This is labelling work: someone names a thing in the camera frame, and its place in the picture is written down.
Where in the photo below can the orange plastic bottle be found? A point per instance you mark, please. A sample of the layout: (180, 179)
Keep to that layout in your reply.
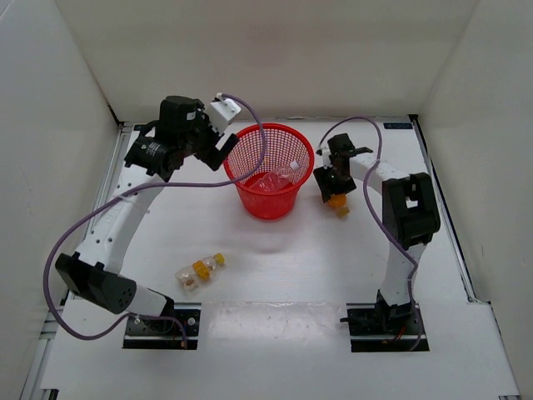
(338, 204)

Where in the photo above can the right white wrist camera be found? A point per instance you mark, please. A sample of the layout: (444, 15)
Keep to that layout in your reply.
(323, 151)

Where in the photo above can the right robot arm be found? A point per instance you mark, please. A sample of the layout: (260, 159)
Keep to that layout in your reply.
(409, 219)

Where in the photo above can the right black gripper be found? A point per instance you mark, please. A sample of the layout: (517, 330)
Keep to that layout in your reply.
(321, 175)

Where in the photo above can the clear bottle white cap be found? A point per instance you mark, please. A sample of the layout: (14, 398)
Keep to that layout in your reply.
(279, 178)

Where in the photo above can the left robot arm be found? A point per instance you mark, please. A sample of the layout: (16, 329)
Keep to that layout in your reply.
(94, 270)

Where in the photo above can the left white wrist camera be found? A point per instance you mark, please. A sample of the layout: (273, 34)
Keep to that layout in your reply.
(221, 113)

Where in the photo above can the red mesh plastic bin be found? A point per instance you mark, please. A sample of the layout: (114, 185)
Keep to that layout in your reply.
(283, 145)

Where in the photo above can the clear bottle yellow caps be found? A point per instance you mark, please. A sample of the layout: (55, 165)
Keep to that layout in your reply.
(200, 272)

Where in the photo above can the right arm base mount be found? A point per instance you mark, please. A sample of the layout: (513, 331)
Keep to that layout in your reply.
(367, 334)

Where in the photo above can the right corner label sticker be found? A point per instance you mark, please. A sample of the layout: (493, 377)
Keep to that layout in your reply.
(397, 125)

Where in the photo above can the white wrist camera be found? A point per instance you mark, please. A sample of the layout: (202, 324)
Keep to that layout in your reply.
(221, 113)
(323, 151)

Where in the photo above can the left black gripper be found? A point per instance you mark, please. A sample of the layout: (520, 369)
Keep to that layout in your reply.
(201, 119)

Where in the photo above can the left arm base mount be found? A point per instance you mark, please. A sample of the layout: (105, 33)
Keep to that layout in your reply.
(142, 334)

